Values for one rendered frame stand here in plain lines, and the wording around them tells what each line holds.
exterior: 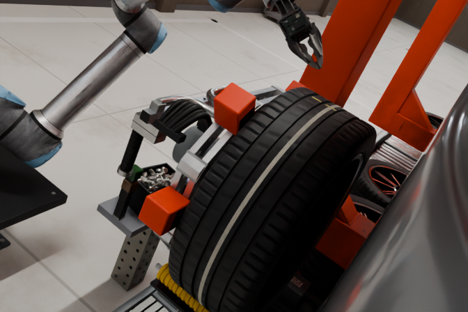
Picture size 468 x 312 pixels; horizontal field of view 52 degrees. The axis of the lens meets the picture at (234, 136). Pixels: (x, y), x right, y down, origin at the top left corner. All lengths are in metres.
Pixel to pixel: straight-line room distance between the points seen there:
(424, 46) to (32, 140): 2.65
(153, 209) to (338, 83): 0.88
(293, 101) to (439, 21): 2.50
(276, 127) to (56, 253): 1.36
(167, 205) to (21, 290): 1.05
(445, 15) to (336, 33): 1.94
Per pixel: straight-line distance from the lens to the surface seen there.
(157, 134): 1.28
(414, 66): 3.63
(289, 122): 1.12
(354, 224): 1.88
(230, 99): 1.11
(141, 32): 1.84
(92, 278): 2.15
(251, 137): 1.09
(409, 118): 3.69
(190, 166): 1.14
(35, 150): 1.90
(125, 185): 1.65
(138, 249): 2.00
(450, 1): 3.60
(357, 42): 1.70
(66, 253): 2.23
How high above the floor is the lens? 1.52
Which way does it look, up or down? 24 degrees down
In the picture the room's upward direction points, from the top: 24 degrees clockwise
